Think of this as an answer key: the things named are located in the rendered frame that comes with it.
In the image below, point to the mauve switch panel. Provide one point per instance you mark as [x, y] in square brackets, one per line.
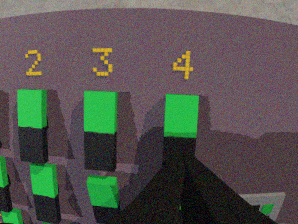
[93, 102]

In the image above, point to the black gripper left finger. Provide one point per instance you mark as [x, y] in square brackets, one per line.
[159, 202]

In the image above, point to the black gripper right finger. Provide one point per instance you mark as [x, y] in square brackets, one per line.
[205, 199]

